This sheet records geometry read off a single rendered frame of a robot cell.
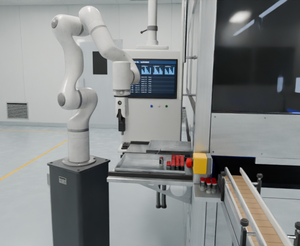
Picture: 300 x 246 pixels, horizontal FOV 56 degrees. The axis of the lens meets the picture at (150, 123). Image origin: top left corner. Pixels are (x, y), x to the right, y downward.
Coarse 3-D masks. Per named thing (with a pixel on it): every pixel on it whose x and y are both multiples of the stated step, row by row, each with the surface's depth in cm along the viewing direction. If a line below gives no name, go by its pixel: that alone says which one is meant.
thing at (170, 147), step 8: (152, 144) 193; (160, 144) 192; (168, 144) 192; (176, 144) 191; (184, 144) 190; (152, 152) 167; (160, 152) 167; (168, 152) 166; (176, 152) 166; (184, 152) 165; (192, 152) 165
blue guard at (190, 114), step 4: (188, 100) 224; (188, 104) 221; (188, 108) 218; (192, 108) 155; (188, 112) 215; (192, 112) 153; (188, 116) 213; (192, 116) 152; (188, 120) 210; (192, 120) 151; (192, 124) 149; (192, 128) 148; (192, 132) 147
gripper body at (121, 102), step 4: (116, 96) 132; (120, 96) 131; (124, 96) 131; (128, 96) 133; (116, 100) 131; (120, 100) 130; (124, 100) 131; (128, 100) 138; (116, 104) 131; (120, 104) 132; (124, 104) 131; (128, 104) 138; (116, 108) 131; (120, 108) 131; (124, 108) 131; (128, 108) 138; (116, 112) 131; (124, 112) 131; (128, 112) 138; (116, 116) 132; (124, 116) 131
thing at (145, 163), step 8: (120, 160) 147; (128, 160) 158; (136, 160) 158; (144, 160) 158; (152, 160) 158; (168, 160) 158; (184, 160) 157; (120, 168) 135; (128, 168) 134; (136, 168) 144; (144, 168) 144; (152, 168) 144; (160, 168) 145
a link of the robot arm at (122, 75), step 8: (112, 64) 131; (120, 64) 128; (128, 64) 130; (112, 72) 132; (120, 72) 129; (128, 72) 130; (120, 80) 129; (128, 80) 131; (120, 88) 130; (128, 88) 132
